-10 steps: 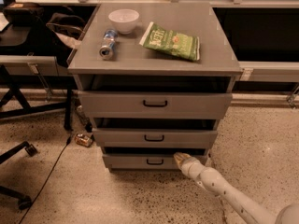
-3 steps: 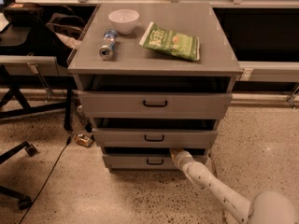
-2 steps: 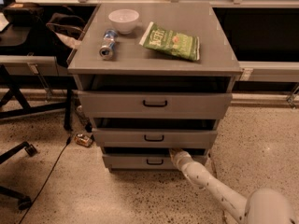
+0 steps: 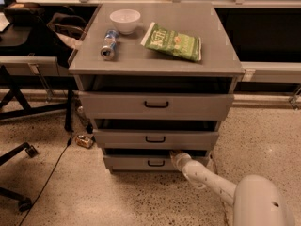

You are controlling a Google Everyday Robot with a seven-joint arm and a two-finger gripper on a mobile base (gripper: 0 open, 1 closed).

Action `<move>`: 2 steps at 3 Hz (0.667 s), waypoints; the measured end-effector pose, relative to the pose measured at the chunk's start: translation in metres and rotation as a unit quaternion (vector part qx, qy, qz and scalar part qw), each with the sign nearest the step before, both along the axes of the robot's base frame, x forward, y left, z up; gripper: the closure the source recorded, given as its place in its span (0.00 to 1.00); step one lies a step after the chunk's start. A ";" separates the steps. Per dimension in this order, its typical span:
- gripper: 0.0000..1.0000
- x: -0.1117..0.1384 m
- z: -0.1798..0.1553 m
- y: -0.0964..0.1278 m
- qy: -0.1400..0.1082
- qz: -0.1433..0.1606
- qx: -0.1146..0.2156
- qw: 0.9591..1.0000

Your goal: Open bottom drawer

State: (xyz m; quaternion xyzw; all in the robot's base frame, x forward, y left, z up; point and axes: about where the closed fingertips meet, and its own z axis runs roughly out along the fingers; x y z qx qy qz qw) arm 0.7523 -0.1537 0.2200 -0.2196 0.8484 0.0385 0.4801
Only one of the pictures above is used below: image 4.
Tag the grey drawer cabinet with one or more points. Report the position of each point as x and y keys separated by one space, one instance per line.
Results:
x=136 y=69

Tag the black desk frame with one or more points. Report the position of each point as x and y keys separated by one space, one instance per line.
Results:
x=19 y=73

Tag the grey bottom drawer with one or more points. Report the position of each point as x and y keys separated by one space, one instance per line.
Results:
x=138 y=163

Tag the grey middle drawer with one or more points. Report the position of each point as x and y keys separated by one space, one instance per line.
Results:
x=143 y=139

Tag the white bowl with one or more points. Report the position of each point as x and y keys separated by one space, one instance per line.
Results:
x=125 y=20

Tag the black box on desk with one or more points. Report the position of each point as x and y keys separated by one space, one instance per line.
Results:
x=23 y=13

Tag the blue silver soda can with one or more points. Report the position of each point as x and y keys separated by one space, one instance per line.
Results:
x=108 y=49

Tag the grey top drawer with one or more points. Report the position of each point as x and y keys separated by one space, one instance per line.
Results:
x=156 y=106

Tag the black bag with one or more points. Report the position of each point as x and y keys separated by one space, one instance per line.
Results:
x=67 y=31

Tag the green chip bag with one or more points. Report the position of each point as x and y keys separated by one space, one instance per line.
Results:
x=172 y=43

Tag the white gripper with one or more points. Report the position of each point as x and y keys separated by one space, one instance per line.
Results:
x=180 y=160

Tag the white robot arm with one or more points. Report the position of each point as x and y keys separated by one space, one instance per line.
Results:
x=255 y=200

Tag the grey drawer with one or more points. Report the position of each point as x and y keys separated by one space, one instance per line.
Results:
x=138 y=163
x=156 y=106
x=143 y=139

